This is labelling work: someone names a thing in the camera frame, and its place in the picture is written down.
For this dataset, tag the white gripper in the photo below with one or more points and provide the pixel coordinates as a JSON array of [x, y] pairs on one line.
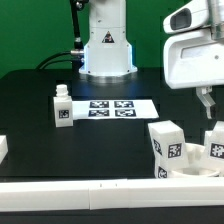
[[194, 59]]

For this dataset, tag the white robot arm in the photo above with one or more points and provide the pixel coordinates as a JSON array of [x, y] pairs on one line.
[[108, 54]]

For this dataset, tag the white marker sheet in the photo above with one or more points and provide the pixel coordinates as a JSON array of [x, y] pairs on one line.
[[114, 109]]

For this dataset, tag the white left barrier block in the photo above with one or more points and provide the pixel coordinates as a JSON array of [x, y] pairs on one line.
[[3, 147]]

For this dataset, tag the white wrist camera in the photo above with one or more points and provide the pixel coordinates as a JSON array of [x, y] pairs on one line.
[[192, 15]]

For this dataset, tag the white front barrier rail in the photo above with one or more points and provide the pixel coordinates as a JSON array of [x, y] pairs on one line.
[[111, 194]]

